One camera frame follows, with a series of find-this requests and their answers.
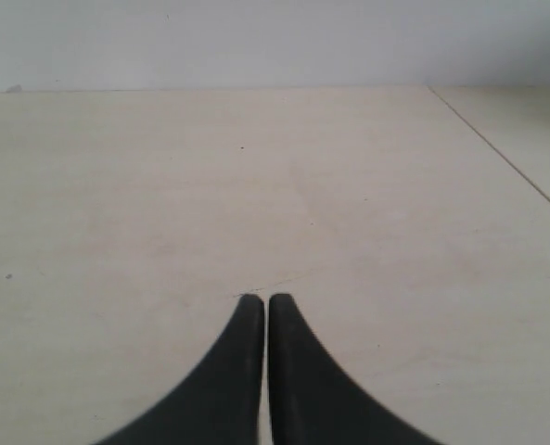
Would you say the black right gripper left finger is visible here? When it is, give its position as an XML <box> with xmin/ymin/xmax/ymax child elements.
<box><xmin>100</xmin><ymin>294</ymin><xmax>264</xmax><ymax>445</ymax></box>

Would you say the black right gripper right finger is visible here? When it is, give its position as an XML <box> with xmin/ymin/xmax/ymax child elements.
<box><xmin>267</xmin><ymin>293</ymin><xmax>437</xmax><ymax>445</ymax></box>

